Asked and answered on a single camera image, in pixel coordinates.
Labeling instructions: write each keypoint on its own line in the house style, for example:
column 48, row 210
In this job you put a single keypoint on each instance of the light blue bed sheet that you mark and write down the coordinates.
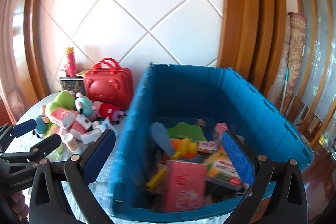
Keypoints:
column 29, row 111

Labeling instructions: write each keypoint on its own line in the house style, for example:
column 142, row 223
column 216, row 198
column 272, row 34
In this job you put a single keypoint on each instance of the yellow and pink tube can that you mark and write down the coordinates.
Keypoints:
column 71, row 61

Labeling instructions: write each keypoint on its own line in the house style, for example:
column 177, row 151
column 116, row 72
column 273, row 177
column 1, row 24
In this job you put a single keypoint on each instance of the black gift box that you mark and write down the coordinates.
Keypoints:
column 71, row 86

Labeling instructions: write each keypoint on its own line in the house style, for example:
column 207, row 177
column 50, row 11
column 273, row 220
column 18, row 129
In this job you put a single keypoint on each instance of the pile of bagged toys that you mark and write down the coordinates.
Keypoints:
column 326, row 140

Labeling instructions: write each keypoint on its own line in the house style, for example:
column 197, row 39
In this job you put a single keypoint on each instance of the blue pig plush toy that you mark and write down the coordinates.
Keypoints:
column 42, row 125

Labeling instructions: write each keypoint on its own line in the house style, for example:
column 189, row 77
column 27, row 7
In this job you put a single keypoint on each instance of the orange and yellow toy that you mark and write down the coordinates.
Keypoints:
column 183, row 148

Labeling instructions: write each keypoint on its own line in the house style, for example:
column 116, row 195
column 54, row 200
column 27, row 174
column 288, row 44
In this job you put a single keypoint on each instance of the small pink flat box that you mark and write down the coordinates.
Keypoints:
column 207, row 146

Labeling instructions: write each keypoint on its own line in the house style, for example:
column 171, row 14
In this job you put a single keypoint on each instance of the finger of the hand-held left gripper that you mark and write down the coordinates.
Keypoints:
column 23, row 127
column 44, row 145

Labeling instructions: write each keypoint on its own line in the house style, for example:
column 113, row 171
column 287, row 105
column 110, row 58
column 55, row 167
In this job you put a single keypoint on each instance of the pink curtain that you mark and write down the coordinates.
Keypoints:
column 6, row 43

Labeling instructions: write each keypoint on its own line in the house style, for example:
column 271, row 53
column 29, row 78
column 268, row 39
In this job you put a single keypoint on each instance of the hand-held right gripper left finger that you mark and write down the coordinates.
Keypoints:
column 98, row 158

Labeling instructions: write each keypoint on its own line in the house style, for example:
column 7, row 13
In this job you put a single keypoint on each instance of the blue plastic storage crate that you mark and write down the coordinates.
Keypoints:
column 183, row 87

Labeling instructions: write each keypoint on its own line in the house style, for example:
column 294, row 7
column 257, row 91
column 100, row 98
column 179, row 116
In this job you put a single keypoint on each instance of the wooden frosted glass screen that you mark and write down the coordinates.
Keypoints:
column 315, row 56

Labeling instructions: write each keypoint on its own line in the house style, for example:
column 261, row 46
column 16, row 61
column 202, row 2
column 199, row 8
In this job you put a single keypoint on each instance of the person's left hand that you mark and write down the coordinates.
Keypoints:
column 19, row 203

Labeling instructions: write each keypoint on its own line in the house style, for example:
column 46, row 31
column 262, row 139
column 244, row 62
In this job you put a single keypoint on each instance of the rolled patterned carpet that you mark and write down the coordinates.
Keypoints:
column 296, row 56

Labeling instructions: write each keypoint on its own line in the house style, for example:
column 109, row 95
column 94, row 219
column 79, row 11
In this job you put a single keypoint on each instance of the yellow plastic toy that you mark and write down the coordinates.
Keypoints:
column 157, row 176

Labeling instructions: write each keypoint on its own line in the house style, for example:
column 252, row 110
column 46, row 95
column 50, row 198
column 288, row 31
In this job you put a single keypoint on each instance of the blue and white packet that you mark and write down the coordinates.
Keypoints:
column 107, row 124

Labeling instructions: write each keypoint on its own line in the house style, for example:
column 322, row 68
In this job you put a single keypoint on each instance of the blue paddle-shaped toy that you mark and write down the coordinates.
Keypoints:
column 162, row 137

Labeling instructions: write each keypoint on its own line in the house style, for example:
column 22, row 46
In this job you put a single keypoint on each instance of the green plush cloth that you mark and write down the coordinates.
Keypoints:
column 187, row 132

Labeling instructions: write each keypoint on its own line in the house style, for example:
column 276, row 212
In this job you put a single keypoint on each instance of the pink plastic bag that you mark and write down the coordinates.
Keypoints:
column 15, row 102

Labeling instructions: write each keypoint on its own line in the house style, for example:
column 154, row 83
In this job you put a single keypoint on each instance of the red bear-face carry case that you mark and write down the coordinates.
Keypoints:
column 105, row 87

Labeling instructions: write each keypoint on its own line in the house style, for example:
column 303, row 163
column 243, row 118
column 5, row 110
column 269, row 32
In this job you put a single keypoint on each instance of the rolled pale mat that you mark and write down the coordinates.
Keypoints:
column 278, row 77

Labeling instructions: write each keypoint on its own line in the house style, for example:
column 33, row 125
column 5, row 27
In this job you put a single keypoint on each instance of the red pig plush toy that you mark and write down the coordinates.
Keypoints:
column 107, row 108

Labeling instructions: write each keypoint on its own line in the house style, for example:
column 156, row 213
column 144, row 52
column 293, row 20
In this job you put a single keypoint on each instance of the green plush toy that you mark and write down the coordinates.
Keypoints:
column 63, row 99

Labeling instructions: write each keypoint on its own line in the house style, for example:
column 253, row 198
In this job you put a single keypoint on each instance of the white-capped jar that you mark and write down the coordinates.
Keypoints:
column 69, row 140

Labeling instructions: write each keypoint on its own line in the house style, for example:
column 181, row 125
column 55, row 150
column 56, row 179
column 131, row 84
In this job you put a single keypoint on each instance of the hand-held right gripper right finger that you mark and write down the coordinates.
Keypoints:
column 237, row 158

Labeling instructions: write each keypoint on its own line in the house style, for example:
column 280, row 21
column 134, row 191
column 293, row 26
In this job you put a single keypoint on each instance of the teal pig plush toy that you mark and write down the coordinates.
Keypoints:
column 84, row 106

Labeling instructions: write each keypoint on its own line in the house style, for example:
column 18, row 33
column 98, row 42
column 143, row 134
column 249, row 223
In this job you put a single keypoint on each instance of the pink carton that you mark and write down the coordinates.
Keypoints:
column 220, row 132

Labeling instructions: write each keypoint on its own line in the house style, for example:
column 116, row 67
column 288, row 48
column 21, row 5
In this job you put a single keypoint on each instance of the small pink and white box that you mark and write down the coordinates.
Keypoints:
column 63, row 73

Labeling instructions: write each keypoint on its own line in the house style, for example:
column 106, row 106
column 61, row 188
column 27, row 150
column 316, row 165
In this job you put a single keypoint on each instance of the flat beige box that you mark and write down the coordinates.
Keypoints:
column 82, row 73

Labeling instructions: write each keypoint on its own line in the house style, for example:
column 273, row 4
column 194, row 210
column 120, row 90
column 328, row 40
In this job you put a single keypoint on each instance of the pink tissue pack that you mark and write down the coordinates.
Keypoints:
column 61, row 116
column 183, row 184
column 78, row 127

